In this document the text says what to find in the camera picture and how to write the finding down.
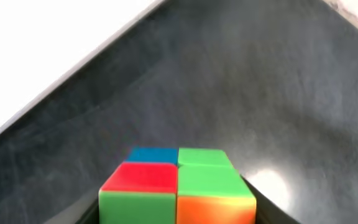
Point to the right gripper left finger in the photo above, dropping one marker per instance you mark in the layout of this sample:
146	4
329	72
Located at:
87	214

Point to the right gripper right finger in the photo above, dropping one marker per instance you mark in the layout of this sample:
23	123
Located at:
269	213

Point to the many-coloured puzzle cube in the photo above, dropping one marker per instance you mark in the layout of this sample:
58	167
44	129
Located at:
179	193

